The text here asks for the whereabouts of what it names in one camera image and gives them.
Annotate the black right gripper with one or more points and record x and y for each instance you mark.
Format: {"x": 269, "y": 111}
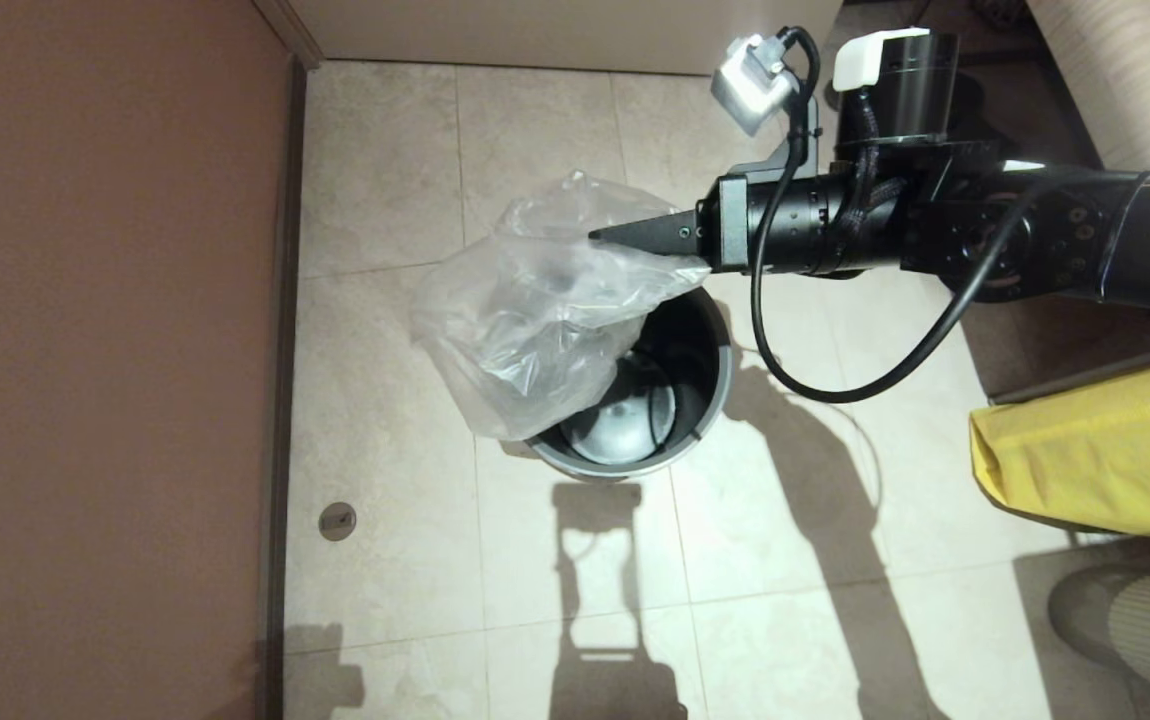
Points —
{"x": 785, "y": 225}

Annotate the clear plastic trash bag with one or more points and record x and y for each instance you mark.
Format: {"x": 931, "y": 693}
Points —
{"x": 515, "y": 320}

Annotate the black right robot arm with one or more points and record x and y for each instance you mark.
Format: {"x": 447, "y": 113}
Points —
{"x": 1035, "y": 230}

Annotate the grey round trash bin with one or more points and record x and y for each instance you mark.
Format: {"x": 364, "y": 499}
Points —
{"x": 695, "y": 350}

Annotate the yellow cloth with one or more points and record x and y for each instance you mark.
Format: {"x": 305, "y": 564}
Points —
{"x": 1105, "y": 450}

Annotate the white door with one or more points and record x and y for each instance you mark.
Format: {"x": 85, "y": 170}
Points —
{"x": 555, "y": 35}

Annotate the thin dark metal leg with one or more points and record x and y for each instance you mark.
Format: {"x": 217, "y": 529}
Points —
{"x": 920, "y": 12}

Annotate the round metal floor drain cover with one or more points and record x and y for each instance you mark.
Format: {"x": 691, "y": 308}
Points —
{"x": 338, "y": 522}

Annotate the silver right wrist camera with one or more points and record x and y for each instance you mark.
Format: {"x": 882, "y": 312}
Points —
{"x": 750, "y": 85}

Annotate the dark metal frame bar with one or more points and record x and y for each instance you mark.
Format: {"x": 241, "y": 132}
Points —
{"x": 1085, "y": 375}

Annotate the white door frame trim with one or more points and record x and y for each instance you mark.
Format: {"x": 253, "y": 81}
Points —
{"x": 287, "y": 30}

